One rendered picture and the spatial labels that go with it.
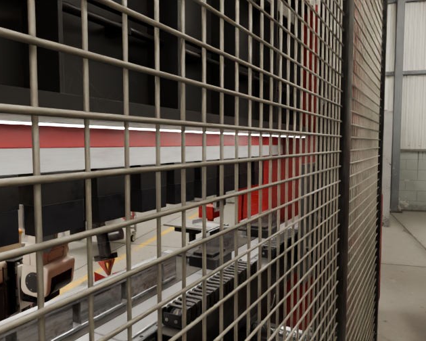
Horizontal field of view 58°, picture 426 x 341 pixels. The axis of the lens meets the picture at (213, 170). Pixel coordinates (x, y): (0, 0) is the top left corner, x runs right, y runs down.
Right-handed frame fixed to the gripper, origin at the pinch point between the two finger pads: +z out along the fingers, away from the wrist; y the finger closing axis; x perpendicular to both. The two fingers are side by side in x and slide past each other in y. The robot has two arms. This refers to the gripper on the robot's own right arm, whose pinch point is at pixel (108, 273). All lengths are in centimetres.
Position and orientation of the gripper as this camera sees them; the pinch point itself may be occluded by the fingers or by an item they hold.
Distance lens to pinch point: 193.4
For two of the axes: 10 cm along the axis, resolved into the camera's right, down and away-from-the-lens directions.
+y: 7.7, -2.5, -5.9
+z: 2.0, 9.7, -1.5
